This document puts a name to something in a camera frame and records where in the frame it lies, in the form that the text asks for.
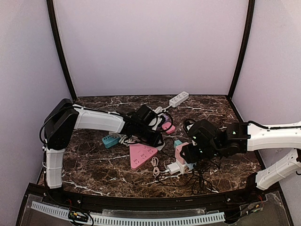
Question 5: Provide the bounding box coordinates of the purple strip white cord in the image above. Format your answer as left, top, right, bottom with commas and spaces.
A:
119, 135, 142, 145

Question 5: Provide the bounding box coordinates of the pink triangular power strip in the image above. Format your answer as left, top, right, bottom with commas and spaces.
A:
129, 144, 158, 170

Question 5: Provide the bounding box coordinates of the pink charger plug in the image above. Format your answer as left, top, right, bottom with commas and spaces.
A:
162, 122, 175, 134

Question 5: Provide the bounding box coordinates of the pink white cube adapter cluster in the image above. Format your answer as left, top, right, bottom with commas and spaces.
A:
174, 140, 194, 174

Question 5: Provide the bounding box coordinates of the white power strip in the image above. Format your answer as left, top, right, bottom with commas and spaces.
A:
169, 91, 189, 108

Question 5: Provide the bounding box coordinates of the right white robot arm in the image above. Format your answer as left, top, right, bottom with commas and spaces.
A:
180, 120, 301, 191

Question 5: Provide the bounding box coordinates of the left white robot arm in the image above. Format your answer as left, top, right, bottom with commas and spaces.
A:
39, 98, 165, 189

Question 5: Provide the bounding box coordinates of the white usb charger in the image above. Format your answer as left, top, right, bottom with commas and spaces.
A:
166, 162, 180, 175

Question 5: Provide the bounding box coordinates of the teal power strip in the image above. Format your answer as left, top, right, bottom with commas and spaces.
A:
102, 135, 120, 149

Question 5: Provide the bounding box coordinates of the small circuit board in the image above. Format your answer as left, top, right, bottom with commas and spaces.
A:
68, 211, 88, 222

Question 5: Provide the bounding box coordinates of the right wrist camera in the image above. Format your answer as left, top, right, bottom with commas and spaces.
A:
183, 119, 221, 146

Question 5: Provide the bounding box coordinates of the pink usb cable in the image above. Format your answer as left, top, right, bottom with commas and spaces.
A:
150, 156, 165, 177

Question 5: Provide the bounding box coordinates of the thin black cable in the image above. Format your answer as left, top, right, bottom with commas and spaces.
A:
156, 162, 222, 196

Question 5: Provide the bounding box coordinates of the white slotted cable duct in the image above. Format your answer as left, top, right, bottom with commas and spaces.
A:
31, 201, 225, 226

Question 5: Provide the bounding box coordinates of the black frame left post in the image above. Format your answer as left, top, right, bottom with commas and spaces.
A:
46, 0, 77, 102

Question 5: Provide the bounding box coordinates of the black frame post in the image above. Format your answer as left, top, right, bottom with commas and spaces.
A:
46, 0, 77, 102
227, 0, 255, 101

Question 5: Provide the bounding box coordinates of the black frame right post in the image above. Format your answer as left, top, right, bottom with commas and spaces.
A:
227, 0, 255, 101

